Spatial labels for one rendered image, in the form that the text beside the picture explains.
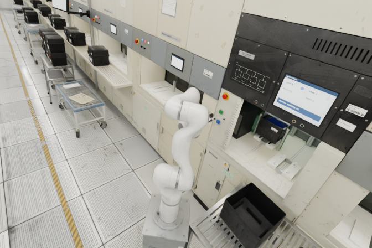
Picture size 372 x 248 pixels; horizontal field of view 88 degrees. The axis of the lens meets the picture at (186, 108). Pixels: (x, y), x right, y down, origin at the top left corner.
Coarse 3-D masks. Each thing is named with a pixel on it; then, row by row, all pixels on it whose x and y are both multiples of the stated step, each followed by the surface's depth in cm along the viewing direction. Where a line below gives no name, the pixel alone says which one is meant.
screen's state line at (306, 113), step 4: (280, 100) 123; (284, 100) 121; (284, 104) 122; (288, 104) 120; (292, 104) 118; (292, 108) 118; (296, 108) 117; (300, 108) 115; (300, 112) 116; (304, 112) 114; (308, 112) 112; (308, 116) 113; (312, 116) 111; (316, 116) 110; (316, 120) 110
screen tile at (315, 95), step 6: (312, 90) 108; (312, 96) 109; (318, 96) 106; (324, 96) 104; (306, 102) 112; (312, 102) 109; (324, 102) 105; (312, 108) 110; (318, 108) 108; (324, 108) 106
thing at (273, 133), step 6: (270, 114) 185; (264, 120) 181; (282, 120) 179; (258, 126) 187; (264, 126) 182; (270, 126) 178; (276, 126) 173; (288, 126) 174; (258, 132) 189; (264, 132) 184; (270, 132) 179; (276, 132) 175; (282, 132) 175; (270, 138) 181; (276, 138) 176
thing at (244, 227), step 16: (240, 192) 134; (256, 192) 136; (224, 208) 125; (240, 208) 137; (256, 208) 139; (272, 208) 127; (240, 224) 115; (256, 224) 129; (272, 224) 130; (240, 240) 118; (256, 240) 107
